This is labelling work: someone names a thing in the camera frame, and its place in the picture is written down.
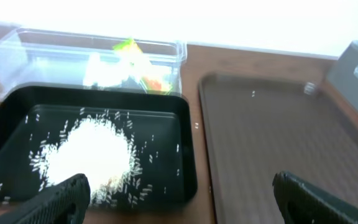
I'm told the black rectangular tray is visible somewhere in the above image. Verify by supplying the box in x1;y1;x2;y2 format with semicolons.
0;86;197;211

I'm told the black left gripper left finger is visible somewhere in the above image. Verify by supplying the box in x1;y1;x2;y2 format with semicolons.
0;174;90;224

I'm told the white tissue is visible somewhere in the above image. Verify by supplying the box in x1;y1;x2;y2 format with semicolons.
83;52;129;88

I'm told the spilled rice pile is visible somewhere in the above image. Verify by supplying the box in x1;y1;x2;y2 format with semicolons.
0;107;181;207

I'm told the brown serving tray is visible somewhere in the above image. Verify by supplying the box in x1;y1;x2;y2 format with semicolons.
199;73;358;223

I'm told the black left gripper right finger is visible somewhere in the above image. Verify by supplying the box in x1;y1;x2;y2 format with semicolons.
272;171;358;224

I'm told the yellow green snack wrapper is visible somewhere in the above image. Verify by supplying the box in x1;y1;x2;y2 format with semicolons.
112;38;173;95

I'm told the clear plastic bin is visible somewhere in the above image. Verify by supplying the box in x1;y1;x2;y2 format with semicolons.
0;22;188;101

